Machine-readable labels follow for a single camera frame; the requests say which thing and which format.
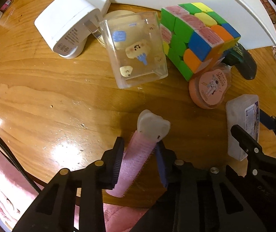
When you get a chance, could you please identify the pink comb with cap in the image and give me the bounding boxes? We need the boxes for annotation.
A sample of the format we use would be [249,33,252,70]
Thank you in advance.
[106,109,170,198]

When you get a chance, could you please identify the floss pick box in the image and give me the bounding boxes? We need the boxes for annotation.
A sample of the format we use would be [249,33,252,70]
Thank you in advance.
[226,94,260,161]

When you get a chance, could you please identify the pink correction tape dispenser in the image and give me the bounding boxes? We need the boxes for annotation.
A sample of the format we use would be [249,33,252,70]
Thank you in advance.
[189,63,232,109]

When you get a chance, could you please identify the black power adapter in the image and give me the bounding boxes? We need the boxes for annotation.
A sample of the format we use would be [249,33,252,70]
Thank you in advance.
[234,44,257,80]

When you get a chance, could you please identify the clear acrylic sticker block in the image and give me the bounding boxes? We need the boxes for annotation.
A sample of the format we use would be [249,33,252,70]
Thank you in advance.
[100,12,168,89]

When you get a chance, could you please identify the colourful rubik's cube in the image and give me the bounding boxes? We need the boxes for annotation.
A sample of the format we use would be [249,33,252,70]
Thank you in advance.
[160,2,241,81]

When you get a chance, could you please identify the white 80W charger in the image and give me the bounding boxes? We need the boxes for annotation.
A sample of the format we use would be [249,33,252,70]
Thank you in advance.
[34,0,95,59]

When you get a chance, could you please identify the green bottle gold cap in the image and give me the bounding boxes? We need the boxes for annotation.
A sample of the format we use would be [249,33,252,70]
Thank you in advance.
[222,43,247,67]

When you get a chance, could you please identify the round beige lid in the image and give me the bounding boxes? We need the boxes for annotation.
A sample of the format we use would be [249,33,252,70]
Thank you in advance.
[97,10,134,48]

